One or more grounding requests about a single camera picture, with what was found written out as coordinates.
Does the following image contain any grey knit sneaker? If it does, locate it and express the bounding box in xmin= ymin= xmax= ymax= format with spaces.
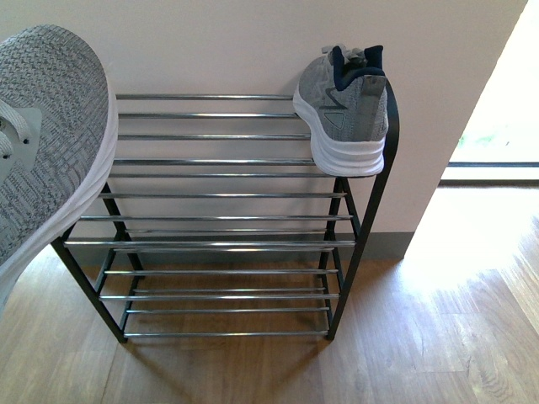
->
xmin=293 ymin=45 xmax=389 ymax=177
xmin=1 ymin=24 xmax=118 ymax=301

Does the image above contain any black metal shoe rack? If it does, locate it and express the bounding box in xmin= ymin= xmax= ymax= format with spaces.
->
xmin=52 ymin=94 xmax=399 ymax=342

